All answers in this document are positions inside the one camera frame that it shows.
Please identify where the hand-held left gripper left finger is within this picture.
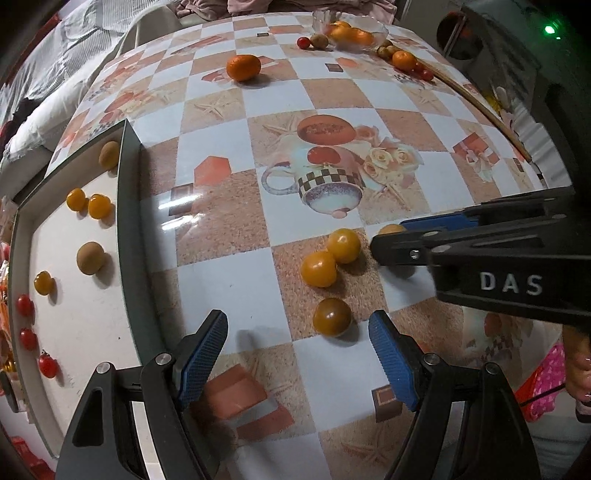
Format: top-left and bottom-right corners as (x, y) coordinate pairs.
(55, 309), (230, 480)

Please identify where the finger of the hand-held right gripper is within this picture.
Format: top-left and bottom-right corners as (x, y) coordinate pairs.
(399, 186), (577, 232)
(370, 199), (578, 268)

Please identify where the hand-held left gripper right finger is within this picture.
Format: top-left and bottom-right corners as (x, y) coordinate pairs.
(368, 309), (543, 480)

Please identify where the dark brownish cherry tomato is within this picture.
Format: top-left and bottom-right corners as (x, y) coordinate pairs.
(312, 298), (352, 336)

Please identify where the white tray with dark rim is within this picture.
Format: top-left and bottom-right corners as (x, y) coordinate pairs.
(9, 119), (185, 457)

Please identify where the person's right hand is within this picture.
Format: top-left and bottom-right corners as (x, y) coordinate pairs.
(561, 323), (591, 409)

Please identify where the pink patterned bag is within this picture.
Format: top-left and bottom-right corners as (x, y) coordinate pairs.
(521, 345), (568, 422)

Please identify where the long wooden board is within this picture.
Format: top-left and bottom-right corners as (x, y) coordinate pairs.
(392, 39), (546, 176)

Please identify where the clear glass bowl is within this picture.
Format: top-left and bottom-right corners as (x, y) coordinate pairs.
(311, 9), (389, 51)

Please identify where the pink blanket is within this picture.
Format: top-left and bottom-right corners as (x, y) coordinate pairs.
(178, 0), (393, 21)

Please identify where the white pillow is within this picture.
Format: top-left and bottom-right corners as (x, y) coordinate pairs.
(4, 83), (93, 160)

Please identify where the grey striped sofa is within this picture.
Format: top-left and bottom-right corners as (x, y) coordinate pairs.
(0, 0), (139, 153)

